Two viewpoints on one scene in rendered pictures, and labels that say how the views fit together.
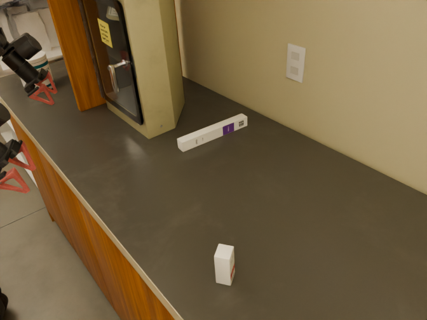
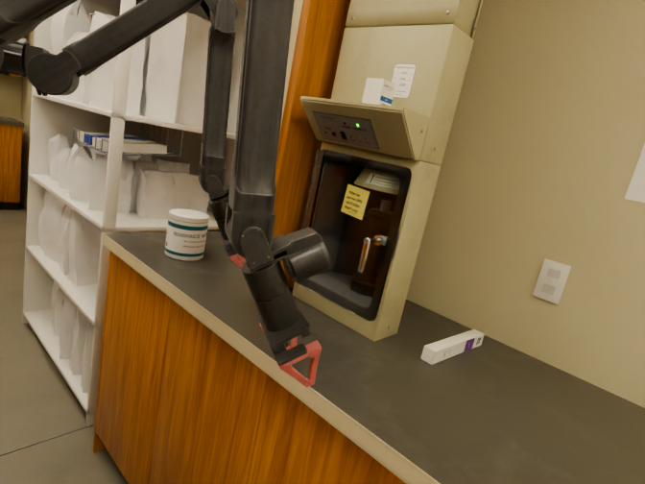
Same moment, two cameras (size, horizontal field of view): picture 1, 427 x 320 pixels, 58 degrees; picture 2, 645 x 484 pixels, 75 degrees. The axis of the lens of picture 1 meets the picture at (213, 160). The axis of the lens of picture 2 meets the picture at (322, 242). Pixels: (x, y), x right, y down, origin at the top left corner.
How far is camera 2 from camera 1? 0.69 m
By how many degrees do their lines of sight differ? 25
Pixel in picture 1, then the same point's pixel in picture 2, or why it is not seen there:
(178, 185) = (463, 409)
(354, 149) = (630, 392)
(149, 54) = (411, 236)
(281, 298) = not seen: outside the picture
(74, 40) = (285, 205)
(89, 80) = not seen: hidden behind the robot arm
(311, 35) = (583, 254)
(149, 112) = (387, 305)
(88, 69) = not seen: hidden behind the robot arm
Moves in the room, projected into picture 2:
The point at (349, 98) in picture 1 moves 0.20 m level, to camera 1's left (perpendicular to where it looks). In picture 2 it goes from (632, 329) to (566, 321)
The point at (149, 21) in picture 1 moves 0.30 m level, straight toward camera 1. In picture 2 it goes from (424, 199) to (510, 229)
